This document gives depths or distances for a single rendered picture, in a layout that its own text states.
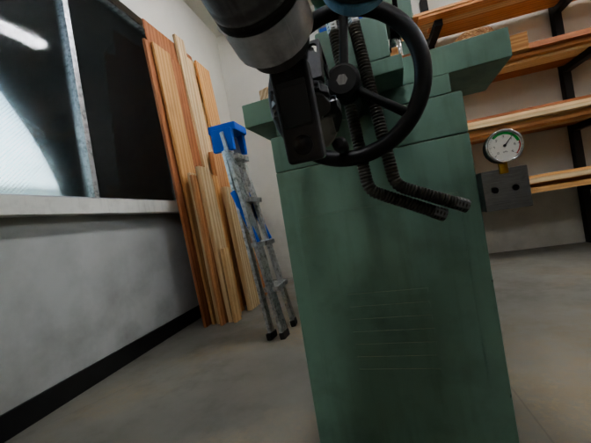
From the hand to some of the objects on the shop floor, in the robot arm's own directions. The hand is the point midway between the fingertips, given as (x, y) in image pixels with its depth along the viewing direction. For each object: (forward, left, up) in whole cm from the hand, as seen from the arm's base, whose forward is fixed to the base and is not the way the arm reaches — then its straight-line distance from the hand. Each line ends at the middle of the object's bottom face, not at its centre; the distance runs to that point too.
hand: (324, 146), depth 52 cm
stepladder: (+63, -106, -77) cm, 146 cm away
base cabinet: (-8, -50, -71) cm, 87 cm away
